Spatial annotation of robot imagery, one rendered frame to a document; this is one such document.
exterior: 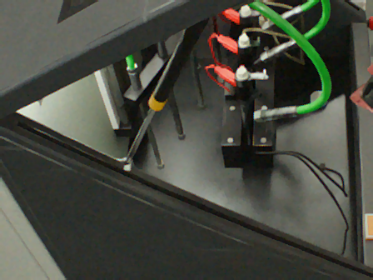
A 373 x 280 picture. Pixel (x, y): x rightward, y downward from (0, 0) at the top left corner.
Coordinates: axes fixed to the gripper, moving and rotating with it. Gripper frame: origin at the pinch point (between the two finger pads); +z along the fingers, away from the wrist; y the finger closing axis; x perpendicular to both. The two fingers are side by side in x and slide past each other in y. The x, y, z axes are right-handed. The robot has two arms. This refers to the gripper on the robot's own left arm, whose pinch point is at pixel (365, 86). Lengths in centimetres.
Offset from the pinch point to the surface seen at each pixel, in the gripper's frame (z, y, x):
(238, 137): 45.5, 5.5, 6.0
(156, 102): -1.8, 21.2, -22.9
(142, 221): 18.0, 32.1, -9.0
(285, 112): 21.9, 3.4, 1.5
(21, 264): 44, 50, -14
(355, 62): 47, -24, 19
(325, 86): 10.5, -0.2, -0.3
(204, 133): 67, 4, 7
